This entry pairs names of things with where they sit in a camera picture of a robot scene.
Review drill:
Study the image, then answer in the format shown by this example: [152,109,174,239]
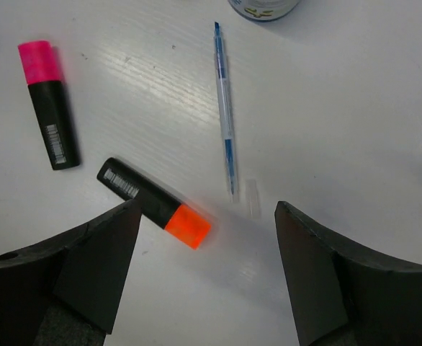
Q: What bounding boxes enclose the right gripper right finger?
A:
[274,201,422,345]

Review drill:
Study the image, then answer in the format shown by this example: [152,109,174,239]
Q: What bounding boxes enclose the orange cap black highlighter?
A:
[97,158,212,249]

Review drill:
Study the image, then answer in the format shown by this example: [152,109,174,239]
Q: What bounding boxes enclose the clear pen cap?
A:
[246,179,261,219]

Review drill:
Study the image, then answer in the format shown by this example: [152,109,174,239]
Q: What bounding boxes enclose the pink cap black highlighter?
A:
[18,40,81,171]

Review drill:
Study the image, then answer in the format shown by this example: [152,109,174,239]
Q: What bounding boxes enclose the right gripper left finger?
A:
[0,201,141,345]

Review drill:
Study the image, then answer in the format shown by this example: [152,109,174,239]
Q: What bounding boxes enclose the blue paint jar left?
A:
[228,0,300,22]

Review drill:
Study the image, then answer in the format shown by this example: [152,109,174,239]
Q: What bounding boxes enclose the blue slim pen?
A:
[213,22,238,203]

